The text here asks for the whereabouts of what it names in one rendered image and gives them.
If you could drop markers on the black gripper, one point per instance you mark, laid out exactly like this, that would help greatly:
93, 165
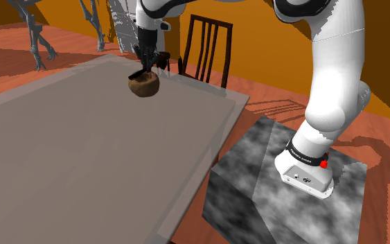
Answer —
146, 39

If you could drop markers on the grey skeleton sculpture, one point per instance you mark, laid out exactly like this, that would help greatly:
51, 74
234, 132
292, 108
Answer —
34, 37

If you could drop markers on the grey marbled robot stand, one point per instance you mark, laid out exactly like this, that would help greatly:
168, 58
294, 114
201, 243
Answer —
282, 216

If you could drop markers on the pale grey panel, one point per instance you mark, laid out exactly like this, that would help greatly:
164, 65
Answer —
123, 27

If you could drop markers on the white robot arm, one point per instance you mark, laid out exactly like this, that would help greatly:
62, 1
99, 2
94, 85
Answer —
336, 77

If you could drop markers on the dark brown wooden chair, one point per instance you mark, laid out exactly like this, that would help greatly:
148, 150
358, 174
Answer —
228, 50

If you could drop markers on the brown round bowl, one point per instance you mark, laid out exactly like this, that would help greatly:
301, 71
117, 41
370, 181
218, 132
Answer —
144, 86

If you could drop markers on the grey table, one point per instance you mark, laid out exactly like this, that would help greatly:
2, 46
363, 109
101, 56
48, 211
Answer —
90, 148

